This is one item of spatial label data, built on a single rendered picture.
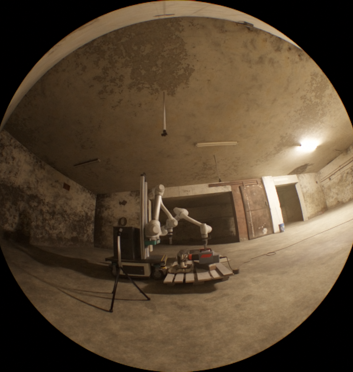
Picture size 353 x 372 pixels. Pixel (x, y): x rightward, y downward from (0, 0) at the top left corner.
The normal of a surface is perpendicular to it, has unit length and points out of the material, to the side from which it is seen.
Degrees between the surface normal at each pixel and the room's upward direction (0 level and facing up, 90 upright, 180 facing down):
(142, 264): 90
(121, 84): 180
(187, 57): 180
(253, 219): 90
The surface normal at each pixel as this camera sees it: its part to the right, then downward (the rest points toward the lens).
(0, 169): 0.99, -0.10
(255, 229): -0.09, -0.36
